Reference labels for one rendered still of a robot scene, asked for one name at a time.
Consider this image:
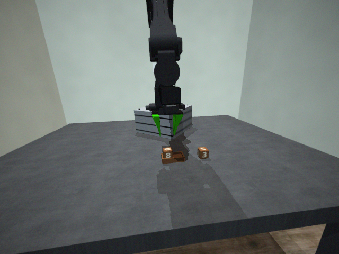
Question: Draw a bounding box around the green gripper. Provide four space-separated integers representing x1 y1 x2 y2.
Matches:
149 103 185 137

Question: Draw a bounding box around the brown number cube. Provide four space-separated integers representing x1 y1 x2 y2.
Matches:
163 147 173 158
198 147 209 159

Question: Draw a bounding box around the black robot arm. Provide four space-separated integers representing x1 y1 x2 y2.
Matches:
146 0 182 114

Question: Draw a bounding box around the orange rectangular tray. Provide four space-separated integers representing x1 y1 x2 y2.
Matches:
161 151 185 164

